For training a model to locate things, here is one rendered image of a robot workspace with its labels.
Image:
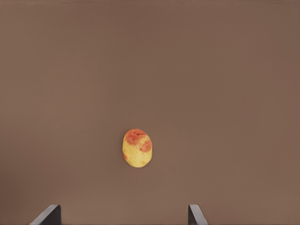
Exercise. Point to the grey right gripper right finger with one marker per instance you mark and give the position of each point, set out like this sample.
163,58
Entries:
196,216

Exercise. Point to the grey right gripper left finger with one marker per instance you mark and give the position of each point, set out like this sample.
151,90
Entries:
48,216

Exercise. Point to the yellow potato with red patches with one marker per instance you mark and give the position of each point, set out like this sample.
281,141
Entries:
137,150

